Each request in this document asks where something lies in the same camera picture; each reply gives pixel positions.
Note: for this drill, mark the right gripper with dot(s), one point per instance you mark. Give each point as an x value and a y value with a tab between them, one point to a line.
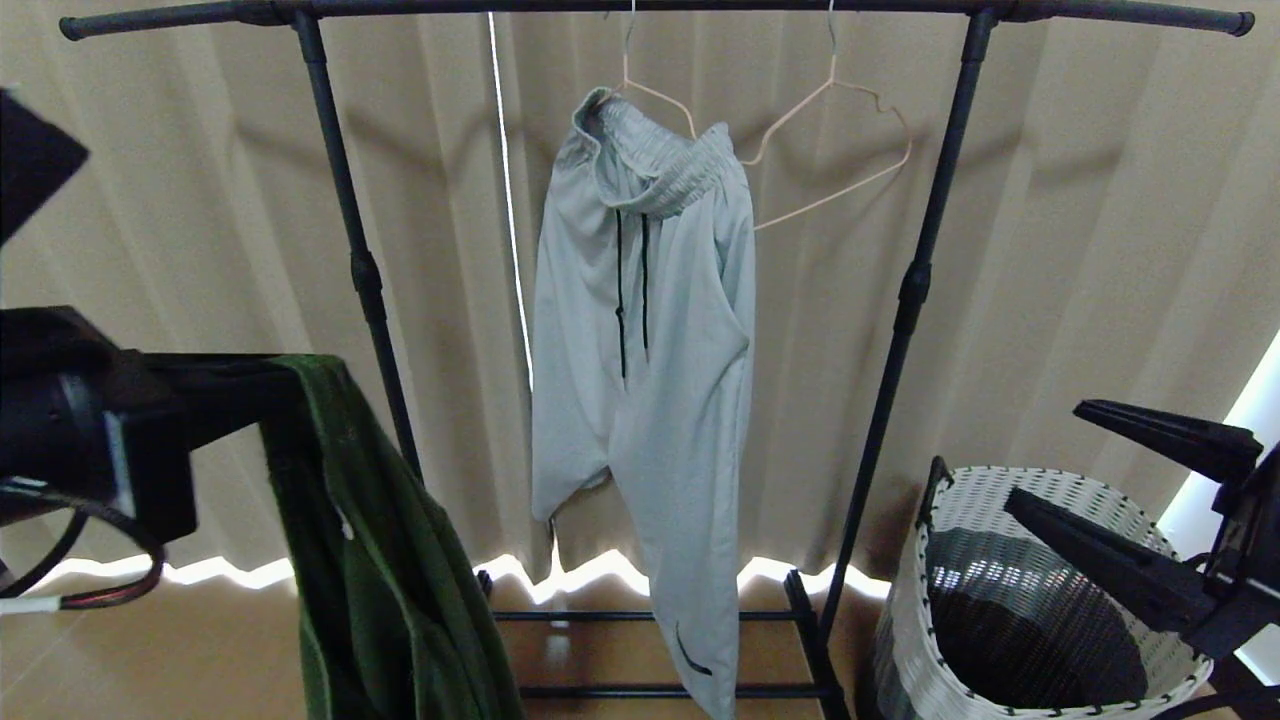
1250	560

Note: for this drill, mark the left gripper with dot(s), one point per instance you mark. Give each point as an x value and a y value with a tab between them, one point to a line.
60	430

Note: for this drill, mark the green garment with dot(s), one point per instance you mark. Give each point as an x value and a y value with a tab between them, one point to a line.
390	560

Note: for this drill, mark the pink clothes hanger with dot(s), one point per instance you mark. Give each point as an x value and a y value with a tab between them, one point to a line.
655	95
850	190

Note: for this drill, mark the pale grey shorts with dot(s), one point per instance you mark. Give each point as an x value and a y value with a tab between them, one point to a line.
650	400

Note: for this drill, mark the white laundry basket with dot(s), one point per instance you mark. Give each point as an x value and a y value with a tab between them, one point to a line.
960	500

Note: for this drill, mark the black clothes rack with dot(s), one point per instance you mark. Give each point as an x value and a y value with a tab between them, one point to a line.
640	8

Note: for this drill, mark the beige curtain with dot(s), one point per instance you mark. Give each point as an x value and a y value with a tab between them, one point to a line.
1080	200

